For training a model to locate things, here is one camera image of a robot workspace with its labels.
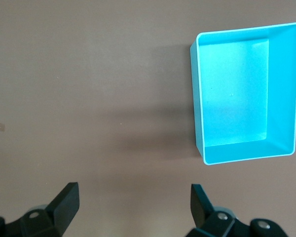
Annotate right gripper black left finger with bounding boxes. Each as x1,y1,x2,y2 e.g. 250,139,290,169
0,182,80,237

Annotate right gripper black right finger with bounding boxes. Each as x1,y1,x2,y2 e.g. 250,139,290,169
186,183,287,237

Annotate blue plastic box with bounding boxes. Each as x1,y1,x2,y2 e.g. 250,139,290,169
189,22,296,165

